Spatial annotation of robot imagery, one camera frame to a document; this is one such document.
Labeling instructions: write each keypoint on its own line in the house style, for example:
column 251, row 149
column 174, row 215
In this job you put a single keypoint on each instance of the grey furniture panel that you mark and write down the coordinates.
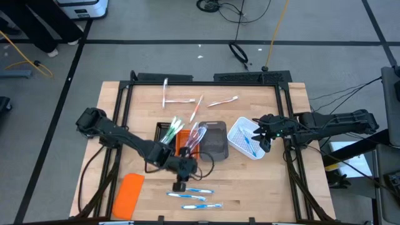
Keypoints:
column 390, row 103
column 387, row 200

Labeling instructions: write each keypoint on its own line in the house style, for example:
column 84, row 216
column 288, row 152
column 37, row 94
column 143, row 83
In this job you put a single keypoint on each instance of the person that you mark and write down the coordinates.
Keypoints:
column 53, row 25

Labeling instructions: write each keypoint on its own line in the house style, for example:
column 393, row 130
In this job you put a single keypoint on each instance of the white flat board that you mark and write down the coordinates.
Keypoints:
column 353, row 159

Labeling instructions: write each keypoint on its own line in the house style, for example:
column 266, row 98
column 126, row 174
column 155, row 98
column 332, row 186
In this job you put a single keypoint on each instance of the white perforated plastic basket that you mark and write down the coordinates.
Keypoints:
column 237, row 137

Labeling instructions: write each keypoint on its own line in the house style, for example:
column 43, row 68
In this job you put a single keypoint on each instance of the black perforated box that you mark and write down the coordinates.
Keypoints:
column 250, row 76

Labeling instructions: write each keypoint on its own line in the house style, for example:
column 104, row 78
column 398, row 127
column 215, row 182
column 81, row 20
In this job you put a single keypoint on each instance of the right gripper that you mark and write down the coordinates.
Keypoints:
column 287, row 122

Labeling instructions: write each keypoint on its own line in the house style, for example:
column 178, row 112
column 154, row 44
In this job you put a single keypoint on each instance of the orange slotted plastic basket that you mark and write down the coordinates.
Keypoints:
column 178, row 140

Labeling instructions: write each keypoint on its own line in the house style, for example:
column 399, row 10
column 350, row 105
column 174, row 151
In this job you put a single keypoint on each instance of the grey metal stand bar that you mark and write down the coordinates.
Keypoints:
column 15, row 74

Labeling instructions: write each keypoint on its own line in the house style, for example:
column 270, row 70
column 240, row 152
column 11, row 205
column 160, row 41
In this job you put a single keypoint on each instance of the black slotted plastic basket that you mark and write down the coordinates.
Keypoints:
column 157, row 129

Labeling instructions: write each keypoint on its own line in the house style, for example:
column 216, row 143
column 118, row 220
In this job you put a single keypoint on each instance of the black floor device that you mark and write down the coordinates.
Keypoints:
column 393, row 181

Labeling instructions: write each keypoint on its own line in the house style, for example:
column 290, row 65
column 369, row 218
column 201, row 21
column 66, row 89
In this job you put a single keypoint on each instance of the orange white toothbrush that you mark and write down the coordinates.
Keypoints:
column 197, row 107
column 179, row 100
column 222, row 101
column 164, row 93

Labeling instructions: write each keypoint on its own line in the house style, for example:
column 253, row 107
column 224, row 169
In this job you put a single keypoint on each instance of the black aluminium table frame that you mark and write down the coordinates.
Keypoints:
column 203, row 83

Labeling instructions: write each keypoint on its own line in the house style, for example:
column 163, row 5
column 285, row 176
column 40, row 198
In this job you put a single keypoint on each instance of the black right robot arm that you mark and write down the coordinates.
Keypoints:
column 337, row 123

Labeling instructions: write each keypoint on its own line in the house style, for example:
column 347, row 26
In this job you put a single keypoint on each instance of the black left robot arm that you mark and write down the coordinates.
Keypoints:
column 125, row 137

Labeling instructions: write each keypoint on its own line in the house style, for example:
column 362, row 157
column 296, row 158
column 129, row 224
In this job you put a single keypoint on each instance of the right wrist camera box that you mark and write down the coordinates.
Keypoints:
column 278, row 133

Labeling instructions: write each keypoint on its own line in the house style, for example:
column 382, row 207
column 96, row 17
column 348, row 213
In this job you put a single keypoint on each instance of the orange flat plastic lid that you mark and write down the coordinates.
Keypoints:
column 128, row 197

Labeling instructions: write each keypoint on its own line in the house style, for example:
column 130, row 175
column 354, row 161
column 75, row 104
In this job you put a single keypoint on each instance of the black plain box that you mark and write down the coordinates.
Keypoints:
column 164, row 77

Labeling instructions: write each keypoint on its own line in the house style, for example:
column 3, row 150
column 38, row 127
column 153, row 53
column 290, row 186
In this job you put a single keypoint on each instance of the white grey appliance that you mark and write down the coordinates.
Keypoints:
column 90, row 7

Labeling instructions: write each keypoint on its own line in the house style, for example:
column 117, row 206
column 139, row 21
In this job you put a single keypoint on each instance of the black frame clip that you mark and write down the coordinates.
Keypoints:
column 251, row 219
column 161, row 218
column 133, row 75

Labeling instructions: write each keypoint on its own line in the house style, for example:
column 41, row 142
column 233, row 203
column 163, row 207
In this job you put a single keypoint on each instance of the black diagonal beam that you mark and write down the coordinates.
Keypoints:
column 359, row 147

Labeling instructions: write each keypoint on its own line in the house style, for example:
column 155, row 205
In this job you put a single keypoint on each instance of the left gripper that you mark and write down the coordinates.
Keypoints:
column 184, row 168

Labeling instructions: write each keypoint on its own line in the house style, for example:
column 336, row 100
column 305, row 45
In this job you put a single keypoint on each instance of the silver aluminium extrusion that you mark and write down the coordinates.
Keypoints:
column 117, row 222
column 284, row 223

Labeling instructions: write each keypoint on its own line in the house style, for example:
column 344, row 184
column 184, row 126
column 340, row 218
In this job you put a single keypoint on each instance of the grey translucent plastic bin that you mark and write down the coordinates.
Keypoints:
column 215, row 140

